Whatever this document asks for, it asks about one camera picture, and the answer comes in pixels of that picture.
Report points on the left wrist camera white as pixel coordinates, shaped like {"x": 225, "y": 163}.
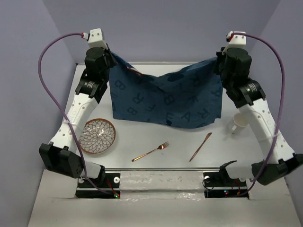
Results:
{"x": 96, "y": 39}

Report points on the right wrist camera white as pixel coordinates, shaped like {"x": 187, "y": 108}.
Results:
{"x": 235, "y": 40}

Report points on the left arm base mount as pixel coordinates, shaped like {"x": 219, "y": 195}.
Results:
{"x": 108, "y": 188}

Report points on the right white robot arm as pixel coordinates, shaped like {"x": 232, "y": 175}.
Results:
{"x": 279, "y": 158}

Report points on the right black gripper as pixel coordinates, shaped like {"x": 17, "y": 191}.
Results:
{"x": 222, "y": 55}

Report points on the copper knife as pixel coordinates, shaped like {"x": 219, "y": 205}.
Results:
{"x": 196, "y": 152}

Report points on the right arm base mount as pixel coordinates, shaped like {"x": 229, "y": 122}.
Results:
{"x": 217, "y": 187}

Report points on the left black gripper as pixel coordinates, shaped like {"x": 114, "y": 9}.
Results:
{"x": 107, "y": 52}

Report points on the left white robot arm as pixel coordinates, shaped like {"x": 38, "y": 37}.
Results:
{"x": 63, "y": 154}

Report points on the blue cartoon placemat cloth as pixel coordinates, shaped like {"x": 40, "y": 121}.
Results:
{"x": 188, "y": 98}

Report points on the white mug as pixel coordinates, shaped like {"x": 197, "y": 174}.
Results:
{"x": 237, "y": 124}

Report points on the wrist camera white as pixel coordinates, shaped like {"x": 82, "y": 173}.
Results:
{"x": 96, "y": 39}
{"x": 235, "y": 40}

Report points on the floral patterned plate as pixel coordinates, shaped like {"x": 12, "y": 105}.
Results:
{"x": 98, "y": 135}

